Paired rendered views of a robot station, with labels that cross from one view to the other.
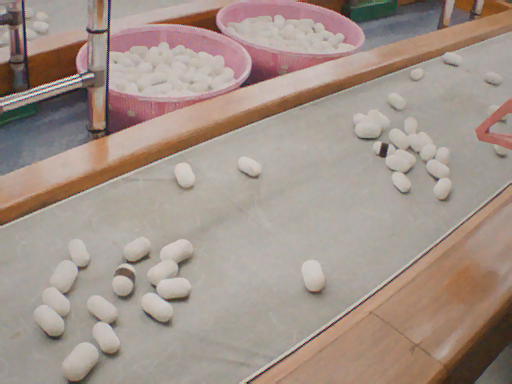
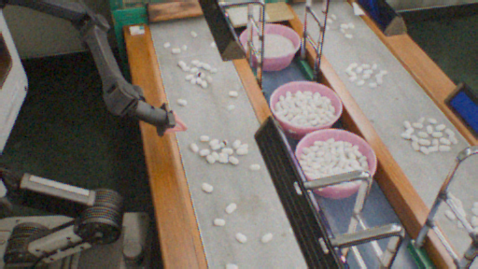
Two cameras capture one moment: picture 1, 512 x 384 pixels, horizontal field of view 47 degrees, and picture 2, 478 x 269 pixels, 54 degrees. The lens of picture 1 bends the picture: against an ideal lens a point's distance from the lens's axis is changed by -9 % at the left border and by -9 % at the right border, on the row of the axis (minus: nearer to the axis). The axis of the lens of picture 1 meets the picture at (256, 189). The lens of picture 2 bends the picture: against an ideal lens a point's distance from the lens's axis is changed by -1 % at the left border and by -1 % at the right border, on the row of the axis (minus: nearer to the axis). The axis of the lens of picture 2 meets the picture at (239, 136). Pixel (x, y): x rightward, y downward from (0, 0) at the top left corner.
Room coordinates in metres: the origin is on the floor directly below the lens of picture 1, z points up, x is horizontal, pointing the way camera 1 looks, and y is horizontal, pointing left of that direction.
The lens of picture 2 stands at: (1.39, -1.09, 1.92)
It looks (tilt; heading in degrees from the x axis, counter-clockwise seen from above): 44 degrees down; 124
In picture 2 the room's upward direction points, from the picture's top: straight up
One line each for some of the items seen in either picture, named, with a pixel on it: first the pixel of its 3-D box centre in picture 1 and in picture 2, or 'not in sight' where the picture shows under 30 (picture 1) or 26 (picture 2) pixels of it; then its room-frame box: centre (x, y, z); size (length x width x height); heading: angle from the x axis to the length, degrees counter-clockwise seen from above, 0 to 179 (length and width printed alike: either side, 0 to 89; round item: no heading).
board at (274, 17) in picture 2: not in sight; (256, 14); (0.36, 0.60, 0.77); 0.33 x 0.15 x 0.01; 49
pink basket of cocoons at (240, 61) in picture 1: (161, 83); (304, 112); (0.85, 0.17, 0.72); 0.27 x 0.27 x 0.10
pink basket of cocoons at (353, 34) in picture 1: (287, 46); (333, 166); (1.06, -0.02, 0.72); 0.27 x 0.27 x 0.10
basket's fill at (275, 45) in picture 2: not in sight; (269, 50); (0.52, 0.46, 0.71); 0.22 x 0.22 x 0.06
